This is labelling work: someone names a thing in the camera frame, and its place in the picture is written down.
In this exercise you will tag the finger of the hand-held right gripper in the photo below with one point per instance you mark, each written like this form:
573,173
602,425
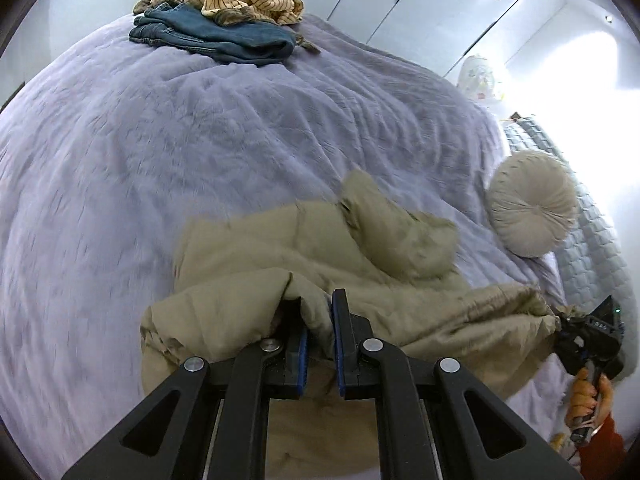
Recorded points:
570,327

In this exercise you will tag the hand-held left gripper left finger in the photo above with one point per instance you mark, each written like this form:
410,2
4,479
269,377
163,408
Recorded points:
299,360

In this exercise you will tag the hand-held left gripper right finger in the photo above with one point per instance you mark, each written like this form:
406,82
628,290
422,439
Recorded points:
341,355

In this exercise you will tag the beige puffer jacket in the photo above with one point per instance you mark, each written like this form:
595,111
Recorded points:
340,270

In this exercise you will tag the person's right forearm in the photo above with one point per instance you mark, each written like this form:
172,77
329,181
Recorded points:
605,452

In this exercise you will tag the person's right hand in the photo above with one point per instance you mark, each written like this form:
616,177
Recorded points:
587,395

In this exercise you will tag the grey quilted headboard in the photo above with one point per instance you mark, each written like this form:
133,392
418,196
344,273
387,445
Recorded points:
595,240

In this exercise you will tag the round beige pleated cushion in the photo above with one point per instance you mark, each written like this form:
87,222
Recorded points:
535,205

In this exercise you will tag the purple fleece blanket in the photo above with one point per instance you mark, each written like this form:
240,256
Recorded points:
175,160

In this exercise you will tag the white printed pillow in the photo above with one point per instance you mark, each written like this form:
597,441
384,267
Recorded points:
477,80

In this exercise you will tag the blue jeans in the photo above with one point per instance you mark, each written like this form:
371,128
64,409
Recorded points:
215,32

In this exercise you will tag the white wardrobe doors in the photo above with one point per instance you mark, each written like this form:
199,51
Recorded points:
425,5

